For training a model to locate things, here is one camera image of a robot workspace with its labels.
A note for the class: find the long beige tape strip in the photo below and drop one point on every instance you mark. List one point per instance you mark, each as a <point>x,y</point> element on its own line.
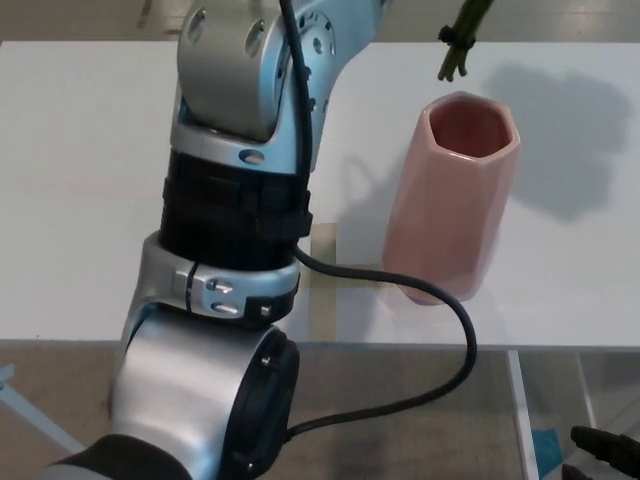
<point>322,315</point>

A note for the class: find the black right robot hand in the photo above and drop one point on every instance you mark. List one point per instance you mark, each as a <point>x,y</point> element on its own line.
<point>610,445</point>

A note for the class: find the white table leg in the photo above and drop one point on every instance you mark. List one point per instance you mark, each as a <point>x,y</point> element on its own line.
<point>527,425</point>
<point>587,395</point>

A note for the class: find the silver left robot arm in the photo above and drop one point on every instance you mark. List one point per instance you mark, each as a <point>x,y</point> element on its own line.
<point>220,200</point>

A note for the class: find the pink faceted ceramic vase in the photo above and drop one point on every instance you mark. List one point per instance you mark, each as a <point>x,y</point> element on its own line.
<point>450,210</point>

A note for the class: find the blue floor tape patch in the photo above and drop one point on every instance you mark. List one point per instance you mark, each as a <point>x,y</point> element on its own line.
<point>547,450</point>

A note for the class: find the pink artificial rose bouquet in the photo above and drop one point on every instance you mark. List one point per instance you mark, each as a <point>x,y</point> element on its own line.
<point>457,45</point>

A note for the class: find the pale blue diagonal frame bar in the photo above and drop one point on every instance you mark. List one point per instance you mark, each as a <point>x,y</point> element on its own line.
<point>35,405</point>

